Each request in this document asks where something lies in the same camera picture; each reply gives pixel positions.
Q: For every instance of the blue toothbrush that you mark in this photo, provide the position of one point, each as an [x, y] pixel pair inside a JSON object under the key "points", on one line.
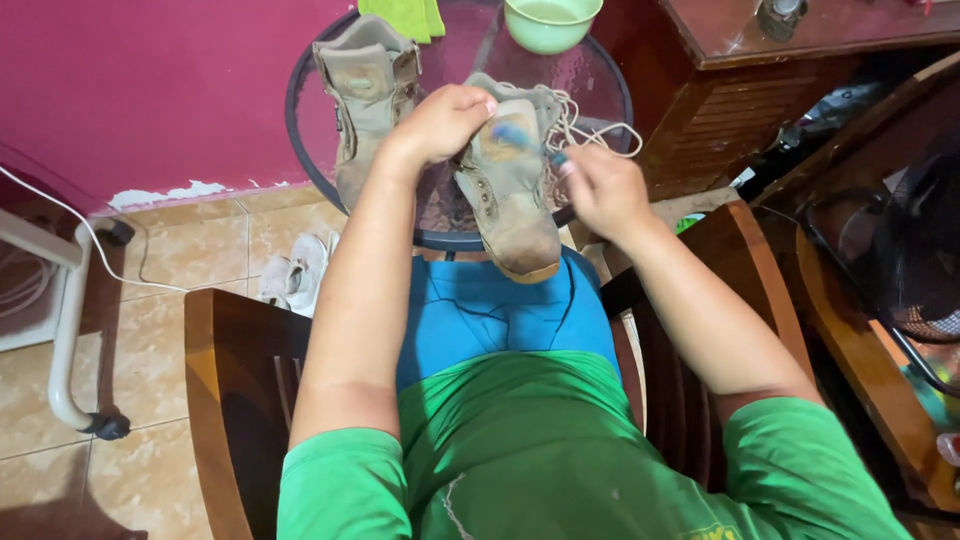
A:
{"points": [[525, 141]]}

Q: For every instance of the tan boot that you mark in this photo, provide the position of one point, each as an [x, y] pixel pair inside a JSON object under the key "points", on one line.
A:
{"points": [[506, 187], [367, 97]]}

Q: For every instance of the person's blue shorts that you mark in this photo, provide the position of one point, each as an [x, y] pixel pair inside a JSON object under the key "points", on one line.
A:
{"points": [[502, 307]]}

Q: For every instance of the dark wooden cabinet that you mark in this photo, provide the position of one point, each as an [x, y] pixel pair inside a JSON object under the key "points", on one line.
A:
{"points": [[742, 82]]}

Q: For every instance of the black electric fan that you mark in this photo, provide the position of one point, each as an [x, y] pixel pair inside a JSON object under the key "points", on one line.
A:
{"points": [[900, 255]]}

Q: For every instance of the beige shoelace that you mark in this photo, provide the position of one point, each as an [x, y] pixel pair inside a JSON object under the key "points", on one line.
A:
{"points": [[585, 127]]}

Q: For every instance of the green cloth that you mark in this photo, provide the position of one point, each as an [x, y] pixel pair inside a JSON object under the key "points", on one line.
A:
{"points": [[405, 15]]}

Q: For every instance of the wooden chair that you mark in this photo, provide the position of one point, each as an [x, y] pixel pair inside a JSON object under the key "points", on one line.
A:
{"points": [[870, 322]]}

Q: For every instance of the light green bowl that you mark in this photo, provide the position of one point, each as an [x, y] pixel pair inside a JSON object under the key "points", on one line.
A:
{"points": [[551, 22]]}

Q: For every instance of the white sneaker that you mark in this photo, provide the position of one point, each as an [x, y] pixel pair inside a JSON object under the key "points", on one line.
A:
{"points": [[300, 274]]}

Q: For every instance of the person's green shirt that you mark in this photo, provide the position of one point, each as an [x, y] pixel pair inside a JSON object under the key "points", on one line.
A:
{"points": [[570, 465]]}

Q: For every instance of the person's left fingers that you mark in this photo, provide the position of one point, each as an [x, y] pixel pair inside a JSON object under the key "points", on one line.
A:
{"points": [[472, 105]]}

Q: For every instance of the person's left hand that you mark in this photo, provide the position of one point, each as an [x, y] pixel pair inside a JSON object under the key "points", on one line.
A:
{"points": [[439, 124]]}

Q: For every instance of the round glass table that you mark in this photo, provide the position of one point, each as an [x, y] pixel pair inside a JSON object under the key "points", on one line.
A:
{"points": [[457, 120]]}

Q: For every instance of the wooden armchair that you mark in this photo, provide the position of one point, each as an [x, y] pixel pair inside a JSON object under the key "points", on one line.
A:
{"points": [[240, 390]]}

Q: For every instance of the metal jar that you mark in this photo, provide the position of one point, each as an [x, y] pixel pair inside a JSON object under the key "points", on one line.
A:
{"points": [[781, 15]]}

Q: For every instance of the person's right hand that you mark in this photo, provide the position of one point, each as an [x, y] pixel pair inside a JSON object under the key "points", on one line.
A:
{"points": [[604, 191]]}

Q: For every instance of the white appliance stand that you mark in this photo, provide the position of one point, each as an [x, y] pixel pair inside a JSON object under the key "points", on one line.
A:
{"points": [[60, 300]]}

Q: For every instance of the person's right fingers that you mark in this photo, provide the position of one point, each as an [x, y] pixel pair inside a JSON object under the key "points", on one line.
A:
{"points": [[577, 176]]}

